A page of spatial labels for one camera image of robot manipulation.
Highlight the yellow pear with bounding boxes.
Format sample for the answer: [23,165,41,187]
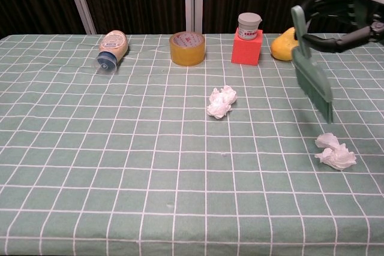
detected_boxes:
[271,26,301,61]

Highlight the small grey lidded jar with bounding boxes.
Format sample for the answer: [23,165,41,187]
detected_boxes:
[237,12,263,41]

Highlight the beige squeeze sauce bottle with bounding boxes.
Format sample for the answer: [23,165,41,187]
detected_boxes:
[91,29,130,76]

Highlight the white tissue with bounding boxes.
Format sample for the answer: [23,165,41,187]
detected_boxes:
[206,85,238,120]
[314,132,358,171]

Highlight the yellow packing tape roll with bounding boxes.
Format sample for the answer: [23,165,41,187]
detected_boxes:
[169,31,206,67]

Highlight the red foam cube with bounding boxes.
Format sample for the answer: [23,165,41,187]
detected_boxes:
[230,27,264,67]

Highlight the green white checked tablecloth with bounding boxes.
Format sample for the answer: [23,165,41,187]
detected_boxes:
[0,32,384,256]

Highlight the small green hand broom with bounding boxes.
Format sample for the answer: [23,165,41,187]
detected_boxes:
[290,5,334,124]

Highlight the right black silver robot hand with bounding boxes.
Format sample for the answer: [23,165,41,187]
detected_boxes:
[299,0,384,55]

